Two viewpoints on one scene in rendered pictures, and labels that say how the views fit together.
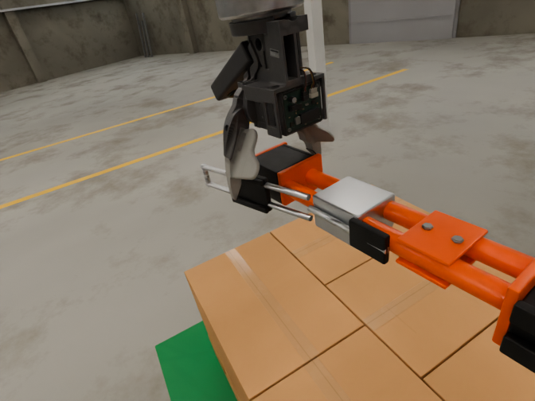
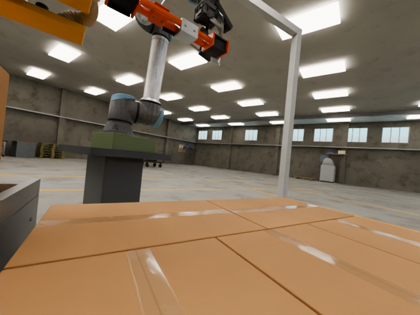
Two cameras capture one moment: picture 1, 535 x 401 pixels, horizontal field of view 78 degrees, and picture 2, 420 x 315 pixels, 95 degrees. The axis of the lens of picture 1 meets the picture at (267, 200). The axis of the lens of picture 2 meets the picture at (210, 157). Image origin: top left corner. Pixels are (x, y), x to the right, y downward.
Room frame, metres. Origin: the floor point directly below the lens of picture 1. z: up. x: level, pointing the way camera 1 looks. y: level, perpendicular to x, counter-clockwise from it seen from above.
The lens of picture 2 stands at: (0.36, -0.80, 0.75)
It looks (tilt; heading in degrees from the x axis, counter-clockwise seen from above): 1 degrees up; 83
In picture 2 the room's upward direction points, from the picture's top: 5 degrees clockwise
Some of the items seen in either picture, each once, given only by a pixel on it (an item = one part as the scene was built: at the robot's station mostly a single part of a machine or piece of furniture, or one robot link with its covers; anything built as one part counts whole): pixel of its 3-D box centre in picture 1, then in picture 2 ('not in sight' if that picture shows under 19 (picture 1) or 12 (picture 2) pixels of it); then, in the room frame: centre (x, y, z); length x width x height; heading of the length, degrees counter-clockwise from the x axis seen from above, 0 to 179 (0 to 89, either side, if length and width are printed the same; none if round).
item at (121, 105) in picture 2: not in sight; (123, 108); (-0.08, 0.55, 1.03); 0.17 x 0.15 x 0.18; 26
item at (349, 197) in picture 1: (353, 210); (185, 32); (0.32, -0.10, 1.20); 0.07 x 0.07 x 0.04; 31
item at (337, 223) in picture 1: (274, 203); (194, 46); (0.35, -0.01, 1.20); 0.31 x 0.03 x 0.05; 43
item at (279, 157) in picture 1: (284, 171); (215, 46); (0.44, -0.03, 1.20); 0.08 x 0.07 x 0.05; 31
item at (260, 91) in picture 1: (275, 76); (208, 9); (0.39, -0.03, 1.35); 0.09 x 0.08 x 0.12; 31
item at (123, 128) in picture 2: not in sight; (119, 128); (-0.09, 0.54, 0.89); 0.19 x 0.19 x 0.10
